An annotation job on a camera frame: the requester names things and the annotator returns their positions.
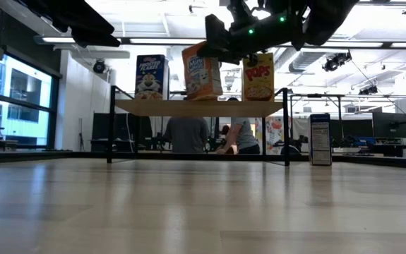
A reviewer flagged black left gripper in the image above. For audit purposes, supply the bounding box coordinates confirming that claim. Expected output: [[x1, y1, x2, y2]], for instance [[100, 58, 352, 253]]
[[18, 0, 121, 49]]

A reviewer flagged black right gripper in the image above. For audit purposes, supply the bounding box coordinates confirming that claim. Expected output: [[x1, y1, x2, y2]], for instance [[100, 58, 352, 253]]
[[197, 0, 310, 68]]

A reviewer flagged orange Mini Wheats cereal box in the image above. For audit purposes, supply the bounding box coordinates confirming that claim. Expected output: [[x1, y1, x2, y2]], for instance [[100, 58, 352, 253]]
[[181, 41, 224, 102]]

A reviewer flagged yellow Pops cereal box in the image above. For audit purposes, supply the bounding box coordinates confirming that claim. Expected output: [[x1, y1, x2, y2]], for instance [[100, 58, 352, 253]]
[[241, 52, 275, 102]]

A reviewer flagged blue Frosted Flakes cereal box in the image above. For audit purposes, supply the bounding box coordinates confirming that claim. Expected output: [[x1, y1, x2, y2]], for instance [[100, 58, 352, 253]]
[[133, 54, 170, 101], [308, 112, 333, 167]]

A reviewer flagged ceiling light bar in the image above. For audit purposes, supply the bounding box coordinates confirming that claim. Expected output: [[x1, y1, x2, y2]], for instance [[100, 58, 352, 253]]
[[34, 35, 406, 49]]

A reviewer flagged dark computer monitor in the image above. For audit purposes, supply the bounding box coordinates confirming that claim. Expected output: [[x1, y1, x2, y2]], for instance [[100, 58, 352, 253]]
[[330, 119, 374, 139], [91, 111, 153, 142], [371, 111, 406, 139]]

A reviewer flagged large window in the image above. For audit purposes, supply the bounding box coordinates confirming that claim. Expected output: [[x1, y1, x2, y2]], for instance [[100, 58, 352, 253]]
[[0, 52, 61, 149]]

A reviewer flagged person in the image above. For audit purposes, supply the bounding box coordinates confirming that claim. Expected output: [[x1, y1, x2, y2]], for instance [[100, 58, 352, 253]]
[[163, 116, 210, 155], [215, 116, 261, 155]]

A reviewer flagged black ceiling spotlight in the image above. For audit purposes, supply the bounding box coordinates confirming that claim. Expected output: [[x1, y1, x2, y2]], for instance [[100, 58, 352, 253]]
[[357, 84, 380, 96], [322, 52, 352, 73]]

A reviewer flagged wooden shelf with black frame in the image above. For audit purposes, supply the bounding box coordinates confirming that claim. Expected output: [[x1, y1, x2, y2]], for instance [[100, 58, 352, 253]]
[[105, 84, 292, 167]]

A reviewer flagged black metal rig frame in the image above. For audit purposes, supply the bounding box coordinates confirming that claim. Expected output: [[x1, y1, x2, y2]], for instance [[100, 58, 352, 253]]
[[0, 100, 406, 171]]

